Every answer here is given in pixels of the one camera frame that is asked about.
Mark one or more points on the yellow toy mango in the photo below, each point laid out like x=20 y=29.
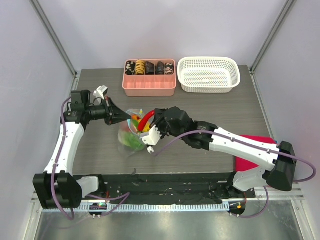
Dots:
x=136 y=118

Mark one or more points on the black pink roll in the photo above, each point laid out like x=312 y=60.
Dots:
x=169 y=68

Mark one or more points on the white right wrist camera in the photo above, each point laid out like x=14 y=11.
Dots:
x=151 y=139

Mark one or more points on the dark brown roll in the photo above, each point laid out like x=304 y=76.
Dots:
x=149 y=68

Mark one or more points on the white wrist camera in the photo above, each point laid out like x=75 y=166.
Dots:
x=101 y=92
x=151 y=139

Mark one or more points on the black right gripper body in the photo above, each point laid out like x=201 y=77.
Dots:
x=159 y=120

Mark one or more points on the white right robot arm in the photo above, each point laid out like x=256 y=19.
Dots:
x=276 y=163

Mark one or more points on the clear zip top bag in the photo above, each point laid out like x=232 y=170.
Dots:
x=130 y=126

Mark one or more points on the yellow striped roll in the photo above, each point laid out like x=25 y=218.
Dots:
x=140 y=67

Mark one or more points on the black blue roll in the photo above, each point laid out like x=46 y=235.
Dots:
x=160 y=68

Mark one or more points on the black floral sushi roll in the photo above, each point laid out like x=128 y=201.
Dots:
x=130 y=68

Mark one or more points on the red toy chili pepper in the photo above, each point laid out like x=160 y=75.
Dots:
x=144 y=125

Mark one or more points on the green toy lettuce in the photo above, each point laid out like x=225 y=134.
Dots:
x=130 y=140

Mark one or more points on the white perforated basket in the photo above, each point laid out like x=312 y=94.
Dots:
x=208 y=74

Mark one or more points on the pink divided tray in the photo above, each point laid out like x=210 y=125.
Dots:
x=150 y=85

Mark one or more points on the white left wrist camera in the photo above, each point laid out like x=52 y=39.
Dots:
x=101 y=92

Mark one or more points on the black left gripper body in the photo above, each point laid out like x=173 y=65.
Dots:
x=96 y=112

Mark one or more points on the white slotted cable duct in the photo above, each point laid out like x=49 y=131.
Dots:
x=97 y=207

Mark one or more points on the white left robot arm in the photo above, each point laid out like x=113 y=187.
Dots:
x=56 y=187

